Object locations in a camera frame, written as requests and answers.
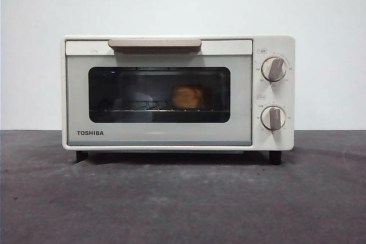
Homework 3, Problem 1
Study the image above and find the golden brown bread roll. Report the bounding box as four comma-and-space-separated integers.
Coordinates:
171, 83, 213, 110

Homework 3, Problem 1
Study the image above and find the cream white toaster oven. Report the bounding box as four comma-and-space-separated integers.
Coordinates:
60, 35, 296, 166

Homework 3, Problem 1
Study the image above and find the beige timer knob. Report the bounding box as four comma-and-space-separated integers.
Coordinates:
260, 105, 287, 132

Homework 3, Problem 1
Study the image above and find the beige temperature knob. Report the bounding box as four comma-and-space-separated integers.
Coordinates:
261, 57, 288, 82

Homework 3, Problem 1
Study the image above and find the metal wire oven rack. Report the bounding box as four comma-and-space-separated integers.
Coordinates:
89, 99, 230, 113

